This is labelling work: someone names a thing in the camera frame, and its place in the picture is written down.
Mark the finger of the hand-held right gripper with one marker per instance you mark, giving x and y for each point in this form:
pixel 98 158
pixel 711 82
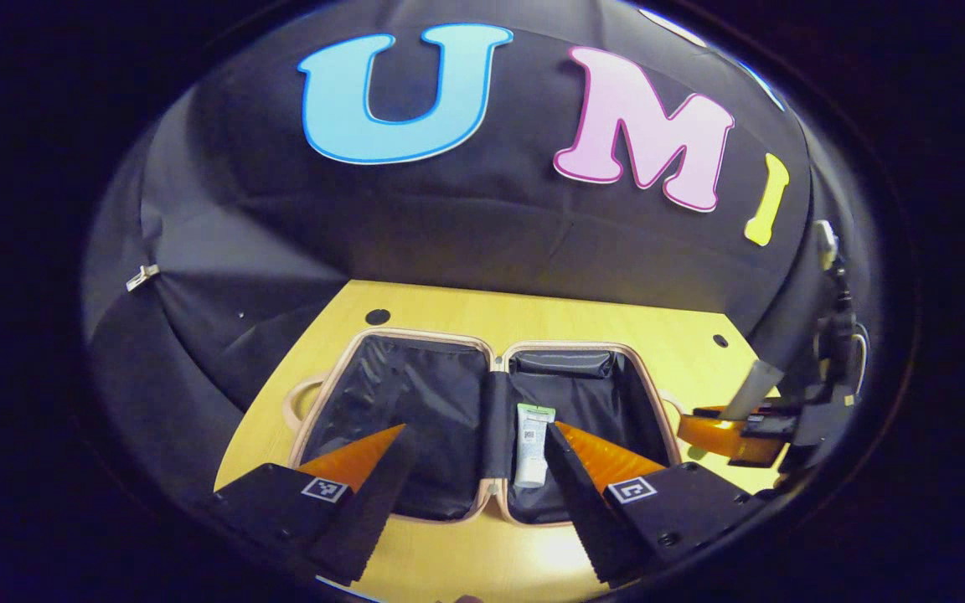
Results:
pixel 704 411
pixel 725 440

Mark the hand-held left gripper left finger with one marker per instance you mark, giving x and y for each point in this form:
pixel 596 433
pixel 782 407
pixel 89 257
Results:
pixel 365 519

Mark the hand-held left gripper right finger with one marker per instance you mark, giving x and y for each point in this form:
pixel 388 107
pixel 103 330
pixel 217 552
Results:
pixel 583 511

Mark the green capped skin care tube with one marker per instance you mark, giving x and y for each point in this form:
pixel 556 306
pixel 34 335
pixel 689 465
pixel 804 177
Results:
pixel 531 456

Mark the pink suitcase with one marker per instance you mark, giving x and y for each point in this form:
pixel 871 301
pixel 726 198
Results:
pixel 415 402

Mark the black backdrop cloth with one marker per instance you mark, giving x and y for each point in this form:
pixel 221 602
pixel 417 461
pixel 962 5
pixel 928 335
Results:
pixel 482 218

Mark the silver clip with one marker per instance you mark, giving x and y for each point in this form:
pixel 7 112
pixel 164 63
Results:
pixel 141 277

